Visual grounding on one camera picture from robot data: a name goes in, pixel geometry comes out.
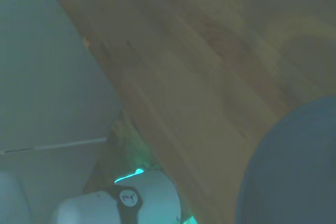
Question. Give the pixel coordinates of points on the blue-green round plate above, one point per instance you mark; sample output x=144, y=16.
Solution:
x=294, y=169

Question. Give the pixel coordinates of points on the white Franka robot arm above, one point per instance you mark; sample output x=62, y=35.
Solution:
x=157, y=195

